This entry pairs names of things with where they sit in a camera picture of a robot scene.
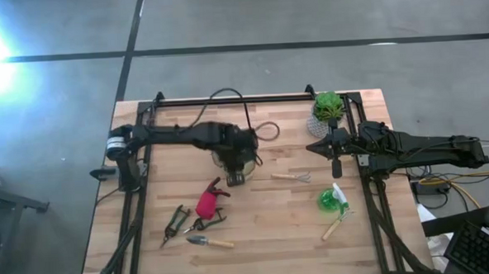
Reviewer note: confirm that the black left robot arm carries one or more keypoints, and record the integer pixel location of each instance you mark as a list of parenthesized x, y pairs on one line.
[(166, 134)]

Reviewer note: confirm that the black metal stand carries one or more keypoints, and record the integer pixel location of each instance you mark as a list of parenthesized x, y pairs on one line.
[(7, 201)]

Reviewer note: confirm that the black side desk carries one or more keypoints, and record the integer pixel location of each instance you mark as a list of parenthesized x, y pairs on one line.
[(442, 225)]

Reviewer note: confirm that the green spray bottle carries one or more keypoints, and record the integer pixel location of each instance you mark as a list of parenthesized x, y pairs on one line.
[(328, 200)]

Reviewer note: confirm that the black metal table frame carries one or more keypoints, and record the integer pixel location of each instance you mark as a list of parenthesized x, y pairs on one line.
[(267, 99)]

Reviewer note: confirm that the black laptop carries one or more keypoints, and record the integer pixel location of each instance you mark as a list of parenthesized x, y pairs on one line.
[(477, 251)]

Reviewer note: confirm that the succulent in white patterned pot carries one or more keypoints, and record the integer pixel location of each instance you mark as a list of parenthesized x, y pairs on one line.
[(325, 106)]

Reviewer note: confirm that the black power strip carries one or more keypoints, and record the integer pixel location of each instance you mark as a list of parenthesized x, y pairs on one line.
[(430, 188)]

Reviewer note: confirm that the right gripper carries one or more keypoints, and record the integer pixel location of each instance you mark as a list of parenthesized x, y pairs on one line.
[(338, 144)]

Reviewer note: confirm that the white paper bag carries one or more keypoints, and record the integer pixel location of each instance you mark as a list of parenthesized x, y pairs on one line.
[(437, 244)]

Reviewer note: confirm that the silver mounting bracket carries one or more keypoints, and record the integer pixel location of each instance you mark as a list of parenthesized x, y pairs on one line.
[(363, 160)]

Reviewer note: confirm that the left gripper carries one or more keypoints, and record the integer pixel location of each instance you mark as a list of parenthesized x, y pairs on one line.
[(236, 147)]

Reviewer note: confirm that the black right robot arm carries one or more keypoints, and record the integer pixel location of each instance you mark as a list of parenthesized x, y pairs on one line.
[(418, 148)]

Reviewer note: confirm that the red gardening glove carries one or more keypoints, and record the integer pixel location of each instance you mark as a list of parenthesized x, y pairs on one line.
[(207, 204)]

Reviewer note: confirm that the black frame clamp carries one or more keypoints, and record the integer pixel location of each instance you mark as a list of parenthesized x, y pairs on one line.
[(309, 88), (103, 173), (159, 95)]

